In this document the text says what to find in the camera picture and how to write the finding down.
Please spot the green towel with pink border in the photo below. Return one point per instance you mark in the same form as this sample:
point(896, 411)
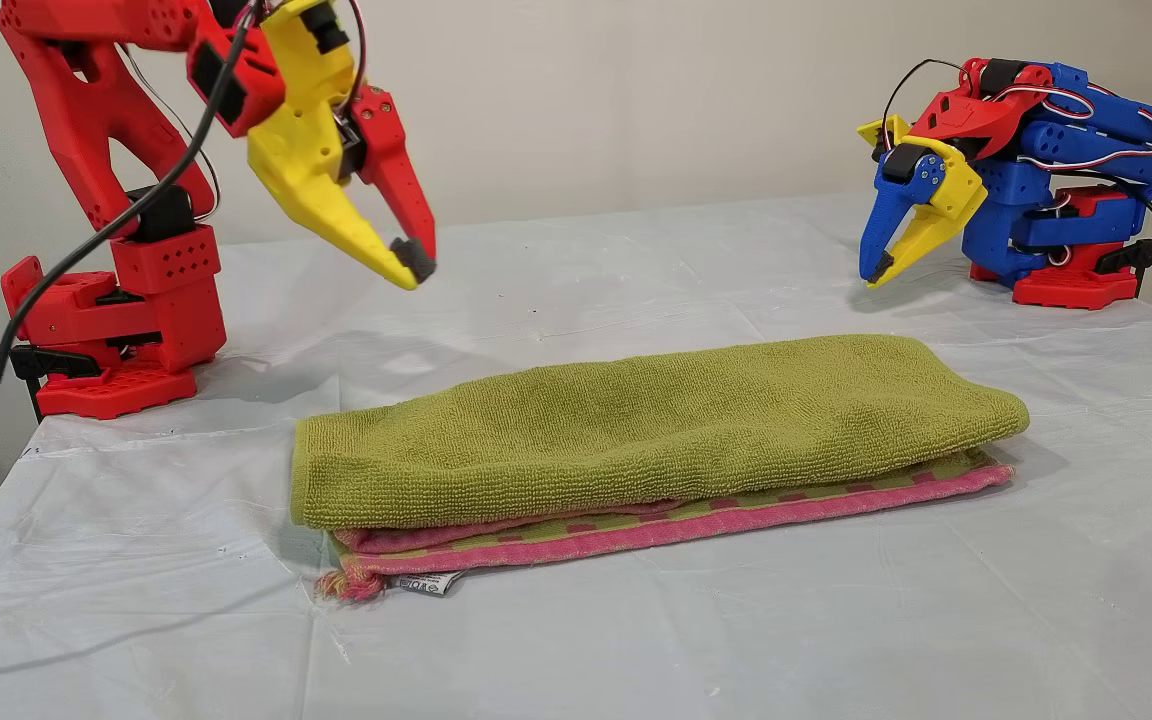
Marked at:
point(636, 430)

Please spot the black clamp at blue base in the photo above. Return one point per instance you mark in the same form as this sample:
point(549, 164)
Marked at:
point(1131, 255)

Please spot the black clamp at red-orange base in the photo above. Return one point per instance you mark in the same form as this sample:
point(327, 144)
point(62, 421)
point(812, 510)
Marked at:
point(46, 362)

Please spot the pale table cloth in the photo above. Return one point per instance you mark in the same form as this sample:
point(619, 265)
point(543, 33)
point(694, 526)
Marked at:
point(636, 650)

